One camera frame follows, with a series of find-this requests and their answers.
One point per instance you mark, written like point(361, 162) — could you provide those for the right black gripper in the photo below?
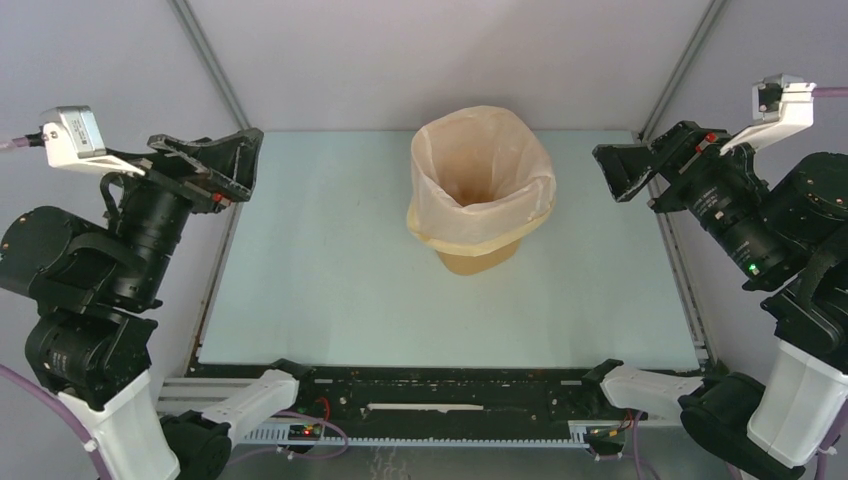
point(676, 152)

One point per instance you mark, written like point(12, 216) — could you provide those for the white slotted cable duct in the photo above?
point(277, 434)

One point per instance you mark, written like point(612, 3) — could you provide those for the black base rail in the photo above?
point(452, 403)

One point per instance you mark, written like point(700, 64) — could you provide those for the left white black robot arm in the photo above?
point(94, 285)

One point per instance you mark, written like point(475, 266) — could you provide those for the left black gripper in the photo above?
point(230, 166)

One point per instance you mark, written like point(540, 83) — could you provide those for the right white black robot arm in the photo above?
point(790, 241)

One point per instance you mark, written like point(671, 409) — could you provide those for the right aluminium corner post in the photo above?
point(709, 20)

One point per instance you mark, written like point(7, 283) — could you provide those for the left aluminium corner post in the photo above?
point(200, 43)

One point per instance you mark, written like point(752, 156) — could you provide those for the translucent white yellow trash bag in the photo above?
point(481, 180)

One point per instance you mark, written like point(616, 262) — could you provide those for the aluminium corner post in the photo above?
point(200, 43)
point(709, 20)

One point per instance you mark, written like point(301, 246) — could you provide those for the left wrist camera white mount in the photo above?
point(73, 142)

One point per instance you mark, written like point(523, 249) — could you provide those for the orange plastic trash bin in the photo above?
point(472, 265)

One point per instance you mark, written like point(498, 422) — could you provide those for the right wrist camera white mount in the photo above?
point(782, 106)

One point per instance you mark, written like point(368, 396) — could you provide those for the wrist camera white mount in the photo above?
point(782, 106)
point(73, 142)

